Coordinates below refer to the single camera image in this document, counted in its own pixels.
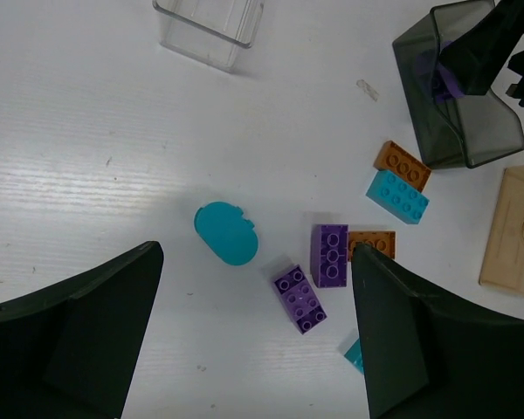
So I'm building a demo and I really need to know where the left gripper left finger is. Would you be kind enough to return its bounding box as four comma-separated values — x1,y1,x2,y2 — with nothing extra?
0,241,163,418

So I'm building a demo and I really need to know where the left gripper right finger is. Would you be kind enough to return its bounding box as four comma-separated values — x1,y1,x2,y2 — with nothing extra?
351,244,524,418

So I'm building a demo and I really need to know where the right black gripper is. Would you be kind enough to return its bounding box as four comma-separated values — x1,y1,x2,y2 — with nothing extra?
438,1,524,107

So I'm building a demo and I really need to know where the purple oval lego piece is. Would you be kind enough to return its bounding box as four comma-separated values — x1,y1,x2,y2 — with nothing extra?
413,49,465,104

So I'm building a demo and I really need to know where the purple tall lego brick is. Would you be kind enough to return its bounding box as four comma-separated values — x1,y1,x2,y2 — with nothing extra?
310,224,348,288

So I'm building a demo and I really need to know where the dark smoky plastic container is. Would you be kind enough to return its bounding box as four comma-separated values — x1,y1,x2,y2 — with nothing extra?
392,1,524,169

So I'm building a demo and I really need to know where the small teal lego brick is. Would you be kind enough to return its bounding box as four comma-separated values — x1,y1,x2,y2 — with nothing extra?
338,329,364,374

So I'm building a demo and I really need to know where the orange flat lego plate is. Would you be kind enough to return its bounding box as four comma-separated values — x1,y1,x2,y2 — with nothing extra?
348,230,396,261

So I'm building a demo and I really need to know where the orange translucent plastic container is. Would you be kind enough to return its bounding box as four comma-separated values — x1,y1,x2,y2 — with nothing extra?
479,165,524,297

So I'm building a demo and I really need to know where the orange lego brick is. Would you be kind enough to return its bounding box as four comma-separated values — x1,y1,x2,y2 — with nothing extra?
373,141,431,192

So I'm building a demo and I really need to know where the teal long lego brick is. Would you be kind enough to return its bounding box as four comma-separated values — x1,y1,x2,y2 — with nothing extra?
366,169,429,225

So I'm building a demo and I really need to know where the teal oval lego piece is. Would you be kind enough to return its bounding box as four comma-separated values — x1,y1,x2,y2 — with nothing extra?
194,202,259,266

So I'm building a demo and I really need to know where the clear plastic container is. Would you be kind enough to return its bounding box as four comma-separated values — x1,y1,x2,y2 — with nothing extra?
152,0,265,73

